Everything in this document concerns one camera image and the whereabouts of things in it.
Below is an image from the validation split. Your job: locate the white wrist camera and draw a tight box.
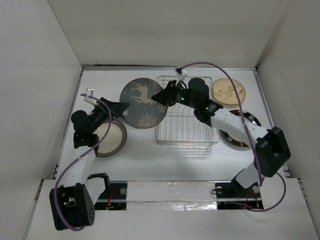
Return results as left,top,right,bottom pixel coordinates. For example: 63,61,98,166
80,87,98,107
174,67,188,86

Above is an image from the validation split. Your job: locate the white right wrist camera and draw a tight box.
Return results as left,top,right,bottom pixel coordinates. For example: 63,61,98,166
174,67,188,86

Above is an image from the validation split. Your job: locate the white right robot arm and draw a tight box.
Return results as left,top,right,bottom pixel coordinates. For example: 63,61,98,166
152,78,291,197

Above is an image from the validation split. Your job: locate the beige leaf pattern plate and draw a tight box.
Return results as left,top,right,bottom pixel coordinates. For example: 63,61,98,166
212,78,246,106

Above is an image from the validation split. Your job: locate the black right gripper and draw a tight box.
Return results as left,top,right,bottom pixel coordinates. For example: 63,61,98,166
152,79,199,109

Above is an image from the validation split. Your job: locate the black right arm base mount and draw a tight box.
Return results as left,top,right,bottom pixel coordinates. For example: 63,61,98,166
211,181,264,210

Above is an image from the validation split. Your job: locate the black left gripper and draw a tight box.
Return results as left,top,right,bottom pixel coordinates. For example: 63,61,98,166
88,97,129,133

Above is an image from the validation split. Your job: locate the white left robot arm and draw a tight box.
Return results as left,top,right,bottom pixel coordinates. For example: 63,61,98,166
49,96,130,232

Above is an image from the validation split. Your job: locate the cream plate black glossy rim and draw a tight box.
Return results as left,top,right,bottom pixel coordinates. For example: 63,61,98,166
220,109,262,148

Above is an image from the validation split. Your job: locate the grey reindeer round plate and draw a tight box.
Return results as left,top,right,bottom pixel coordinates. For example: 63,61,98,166
119,77,168,129

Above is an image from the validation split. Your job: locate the steel wire dish rack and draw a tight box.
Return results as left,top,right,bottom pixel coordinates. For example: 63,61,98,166
155,75,220,149

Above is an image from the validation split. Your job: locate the cream plate brown rim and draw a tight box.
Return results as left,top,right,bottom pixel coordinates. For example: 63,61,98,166
96,119,128,158

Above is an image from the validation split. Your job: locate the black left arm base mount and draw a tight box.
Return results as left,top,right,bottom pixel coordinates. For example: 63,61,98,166
94,181,128,211

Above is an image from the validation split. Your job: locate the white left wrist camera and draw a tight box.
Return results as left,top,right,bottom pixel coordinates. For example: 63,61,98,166
80,87,98,107

